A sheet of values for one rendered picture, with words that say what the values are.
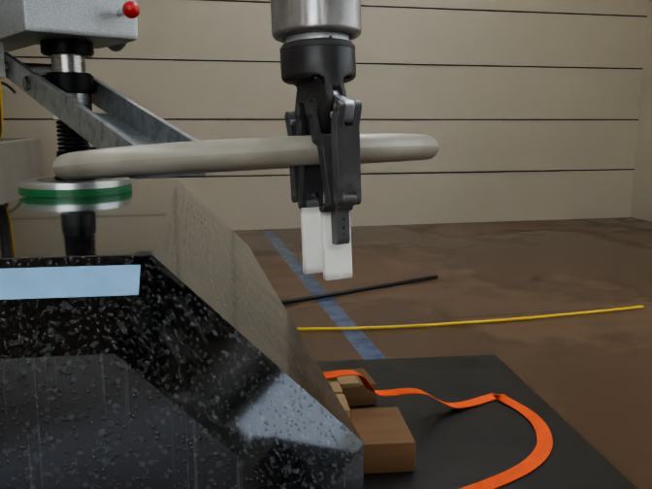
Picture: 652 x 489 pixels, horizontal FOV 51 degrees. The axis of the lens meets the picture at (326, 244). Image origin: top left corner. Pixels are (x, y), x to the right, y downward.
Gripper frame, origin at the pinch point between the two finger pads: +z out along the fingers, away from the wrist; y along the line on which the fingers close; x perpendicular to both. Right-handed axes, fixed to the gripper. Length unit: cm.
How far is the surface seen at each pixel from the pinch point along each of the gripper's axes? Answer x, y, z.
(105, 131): 14, 53, -15
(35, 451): 29.0, 8.6, 19.0
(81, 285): 23.1, 11.6, 3.3
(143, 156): 16.8, 5.6, -9.7
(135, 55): -78, 535, -108
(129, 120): 7, 70, -18
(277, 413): 4.1, 6.0, 19.2
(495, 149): -402, 467, -17
